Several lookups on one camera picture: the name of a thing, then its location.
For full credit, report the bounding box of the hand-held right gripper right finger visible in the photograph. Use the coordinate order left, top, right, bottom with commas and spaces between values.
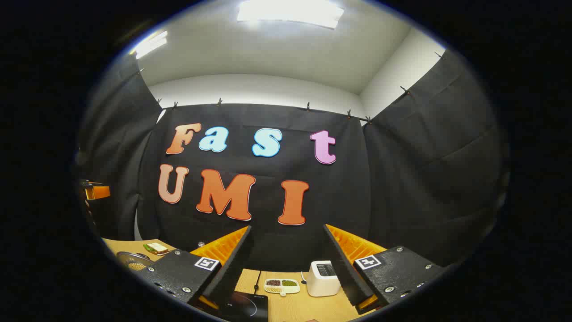
323, 224, 448, 315

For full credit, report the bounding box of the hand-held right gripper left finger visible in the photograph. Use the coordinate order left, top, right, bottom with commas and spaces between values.
138, 225, 254, 311

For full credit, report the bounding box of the black induction cooktop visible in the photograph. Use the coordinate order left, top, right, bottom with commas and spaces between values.
218, 290, 269, 322

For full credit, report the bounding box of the steel pot with black handle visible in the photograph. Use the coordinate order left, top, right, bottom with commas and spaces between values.
116, 251, 155, 272

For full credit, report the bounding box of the white toaster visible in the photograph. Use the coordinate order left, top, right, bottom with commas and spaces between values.
307, 261, 341, 297

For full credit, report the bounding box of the white divided dish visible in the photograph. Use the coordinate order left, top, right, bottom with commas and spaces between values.
264, 278, 301, 297

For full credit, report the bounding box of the black backdrop cloth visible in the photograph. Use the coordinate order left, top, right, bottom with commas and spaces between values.
76, 49, 510, 269

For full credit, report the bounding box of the ceiling light panel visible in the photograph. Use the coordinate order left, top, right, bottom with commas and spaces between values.
237, 0, 345, 30
132, 30, 168, 59

